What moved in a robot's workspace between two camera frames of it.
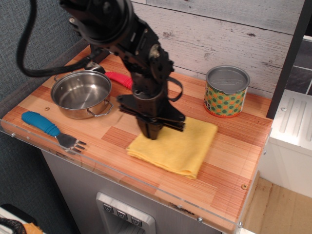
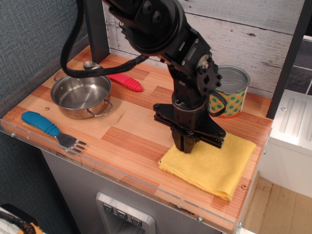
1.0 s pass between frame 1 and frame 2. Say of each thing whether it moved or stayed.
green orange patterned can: stayed
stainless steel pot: stayed
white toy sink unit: stayed
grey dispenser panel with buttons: stayed
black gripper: moved
